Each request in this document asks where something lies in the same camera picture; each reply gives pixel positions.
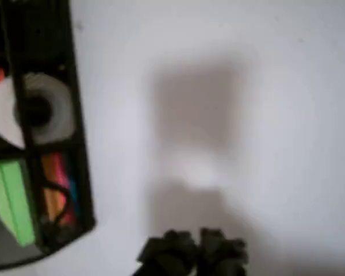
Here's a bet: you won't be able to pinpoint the grey-white tape roll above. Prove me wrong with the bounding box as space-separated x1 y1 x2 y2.
0 73 77 149

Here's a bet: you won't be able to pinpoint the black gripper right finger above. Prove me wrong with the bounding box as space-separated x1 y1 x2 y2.
198 228 250 276

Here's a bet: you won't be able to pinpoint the green sticky note pad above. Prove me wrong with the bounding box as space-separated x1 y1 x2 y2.
0 160 36 248

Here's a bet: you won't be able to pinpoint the black mesh desk organizer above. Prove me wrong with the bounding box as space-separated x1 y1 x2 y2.
0 0 96 271

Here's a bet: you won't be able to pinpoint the orange pink sticky flags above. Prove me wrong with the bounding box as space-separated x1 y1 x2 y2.
41 152 78 227

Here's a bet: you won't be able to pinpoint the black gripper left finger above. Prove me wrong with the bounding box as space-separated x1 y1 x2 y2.
132 229 199 276

